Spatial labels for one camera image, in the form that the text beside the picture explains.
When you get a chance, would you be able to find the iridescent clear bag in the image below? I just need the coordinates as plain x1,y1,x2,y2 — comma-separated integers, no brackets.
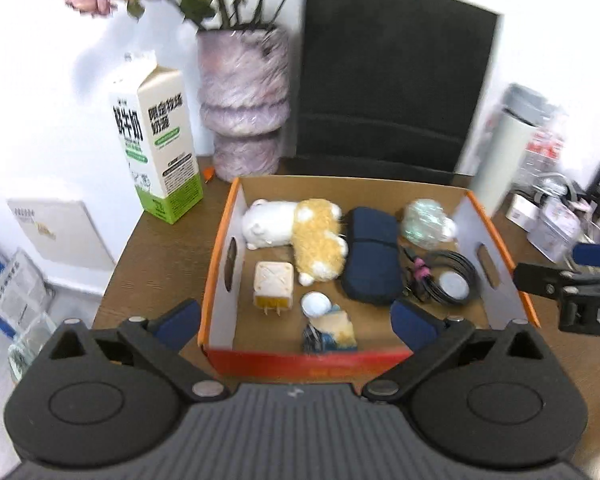
399,198,457,249

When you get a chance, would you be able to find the small blue and yellow packet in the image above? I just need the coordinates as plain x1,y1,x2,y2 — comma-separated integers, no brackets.
302,305,358,353

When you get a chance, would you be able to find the wooden desktop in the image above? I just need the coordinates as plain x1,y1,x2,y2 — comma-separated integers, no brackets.
92,157,600,480

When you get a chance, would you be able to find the red label water bottle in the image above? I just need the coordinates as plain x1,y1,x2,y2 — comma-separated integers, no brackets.
522,115,567,181

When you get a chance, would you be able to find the white thermos grey lid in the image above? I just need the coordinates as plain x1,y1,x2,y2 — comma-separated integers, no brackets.
472,82,556,218

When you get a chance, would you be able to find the cream plug adapter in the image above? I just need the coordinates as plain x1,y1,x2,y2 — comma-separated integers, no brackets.
252,260,296,317

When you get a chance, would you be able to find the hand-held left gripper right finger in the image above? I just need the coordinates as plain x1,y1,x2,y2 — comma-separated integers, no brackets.
362,297,553,403

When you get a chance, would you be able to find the black paper bag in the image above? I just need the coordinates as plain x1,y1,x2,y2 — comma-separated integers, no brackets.
280,0,503,186

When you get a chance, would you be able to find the crumpled clear plastic bag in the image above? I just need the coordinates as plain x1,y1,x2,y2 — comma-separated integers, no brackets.
7,312,58,386

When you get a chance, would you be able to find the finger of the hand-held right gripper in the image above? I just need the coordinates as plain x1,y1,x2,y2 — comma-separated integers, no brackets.
511,261,583,297
571,242,600,267

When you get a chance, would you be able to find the yellow plush dog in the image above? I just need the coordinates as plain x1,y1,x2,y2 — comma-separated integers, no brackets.
292,199,350,286

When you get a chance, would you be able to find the white green milk carton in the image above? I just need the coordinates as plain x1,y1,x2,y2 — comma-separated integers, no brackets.
109,50,204,225

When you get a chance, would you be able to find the orange-edged cardboard box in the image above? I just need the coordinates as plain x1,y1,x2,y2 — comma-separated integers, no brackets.
197,175,541,378

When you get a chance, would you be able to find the white plush animal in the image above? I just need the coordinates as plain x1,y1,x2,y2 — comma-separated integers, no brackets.
241,200,301,251

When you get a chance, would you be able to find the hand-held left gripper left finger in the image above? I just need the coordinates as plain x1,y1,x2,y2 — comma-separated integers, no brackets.
47,297,231,403

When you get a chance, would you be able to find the white round disc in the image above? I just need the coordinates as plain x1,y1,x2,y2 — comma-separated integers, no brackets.
439,271,470,302

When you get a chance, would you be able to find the blue white boxes stack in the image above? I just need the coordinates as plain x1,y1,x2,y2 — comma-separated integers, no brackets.
0,247,51,333

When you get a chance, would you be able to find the black coiled cable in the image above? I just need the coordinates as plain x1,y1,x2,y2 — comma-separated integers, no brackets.
400,245,481,307

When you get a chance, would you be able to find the pink marbled vase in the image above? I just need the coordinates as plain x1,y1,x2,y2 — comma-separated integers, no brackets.
196,26,291,183

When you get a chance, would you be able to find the small white box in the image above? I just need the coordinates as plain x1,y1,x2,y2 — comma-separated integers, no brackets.
505,192,541,228

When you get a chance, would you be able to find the white bottle cap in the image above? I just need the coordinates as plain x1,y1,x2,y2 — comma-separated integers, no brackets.
300,291,332,318

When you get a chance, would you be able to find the navy zip pouch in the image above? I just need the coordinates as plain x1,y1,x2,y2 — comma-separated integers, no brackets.
340,206,402,306

